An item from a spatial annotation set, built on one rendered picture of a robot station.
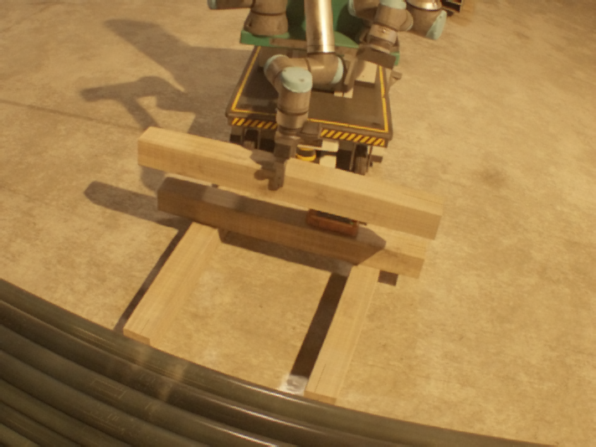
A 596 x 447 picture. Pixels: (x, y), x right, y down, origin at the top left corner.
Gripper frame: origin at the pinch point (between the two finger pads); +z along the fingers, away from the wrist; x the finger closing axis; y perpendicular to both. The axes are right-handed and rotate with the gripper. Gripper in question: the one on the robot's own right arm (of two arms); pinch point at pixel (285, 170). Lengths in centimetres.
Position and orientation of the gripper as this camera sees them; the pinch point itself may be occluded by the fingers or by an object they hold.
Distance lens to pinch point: 195.5
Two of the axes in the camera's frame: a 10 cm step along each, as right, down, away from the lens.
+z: -1.1, 8.0, 6.0
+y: -9.6, -2.5, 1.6
